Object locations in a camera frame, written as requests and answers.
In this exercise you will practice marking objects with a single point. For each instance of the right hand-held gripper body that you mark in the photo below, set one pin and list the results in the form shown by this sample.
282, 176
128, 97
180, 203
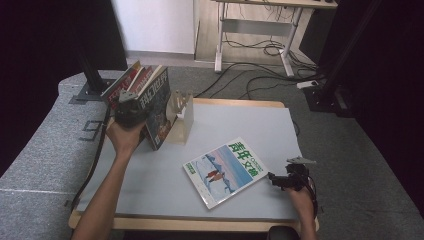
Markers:
298, 176

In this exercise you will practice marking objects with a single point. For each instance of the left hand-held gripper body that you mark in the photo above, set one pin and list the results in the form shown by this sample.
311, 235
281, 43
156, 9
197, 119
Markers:
130, 111

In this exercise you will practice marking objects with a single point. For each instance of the plastic portrait cover magazine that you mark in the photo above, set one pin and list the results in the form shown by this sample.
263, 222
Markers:
115, 91

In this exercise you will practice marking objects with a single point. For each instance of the dark blue cover magazine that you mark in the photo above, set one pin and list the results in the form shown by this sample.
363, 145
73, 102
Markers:
160, 100

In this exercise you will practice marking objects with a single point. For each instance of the red brown cover magazine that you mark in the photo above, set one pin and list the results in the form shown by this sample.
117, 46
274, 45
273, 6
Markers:
141, 81

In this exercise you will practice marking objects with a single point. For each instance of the white snowy scene magazine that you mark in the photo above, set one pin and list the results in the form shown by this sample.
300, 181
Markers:
226, 170

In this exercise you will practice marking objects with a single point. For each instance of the clear acrylic magazine rack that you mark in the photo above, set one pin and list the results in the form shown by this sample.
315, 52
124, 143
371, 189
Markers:
181, 130

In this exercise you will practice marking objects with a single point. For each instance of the person's right hand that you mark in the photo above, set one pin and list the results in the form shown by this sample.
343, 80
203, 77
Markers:
301, 203

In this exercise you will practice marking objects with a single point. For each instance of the person's left hand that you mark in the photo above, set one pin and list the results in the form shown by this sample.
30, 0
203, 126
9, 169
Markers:
125, 140

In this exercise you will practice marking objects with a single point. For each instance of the person's black pants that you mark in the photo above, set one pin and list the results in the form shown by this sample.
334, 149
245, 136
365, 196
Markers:
283, 234

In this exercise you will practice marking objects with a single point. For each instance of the grey table mat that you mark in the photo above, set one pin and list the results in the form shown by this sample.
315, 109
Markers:
233, 116

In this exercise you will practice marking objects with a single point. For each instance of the black slanted metal stand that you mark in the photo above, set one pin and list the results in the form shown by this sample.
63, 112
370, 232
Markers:
320, 100

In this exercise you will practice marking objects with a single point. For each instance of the white power strip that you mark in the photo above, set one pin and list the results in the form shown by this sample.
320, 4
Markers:
307, 84

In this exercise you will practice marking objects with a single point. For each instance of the black curtain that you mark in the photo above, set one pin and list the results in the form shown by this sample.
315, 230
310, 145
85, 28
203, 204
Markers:
393, 100
40, 50

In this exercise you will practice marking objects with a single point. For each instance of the black stand with base plate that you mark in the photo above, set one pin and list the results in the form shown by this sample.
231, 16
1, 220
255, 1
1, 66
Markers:
95, 91

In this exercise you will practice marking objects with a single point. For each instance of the white desk frame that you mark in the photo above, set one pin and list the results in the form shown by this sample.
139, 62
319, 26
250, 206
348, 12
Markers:
253, 27

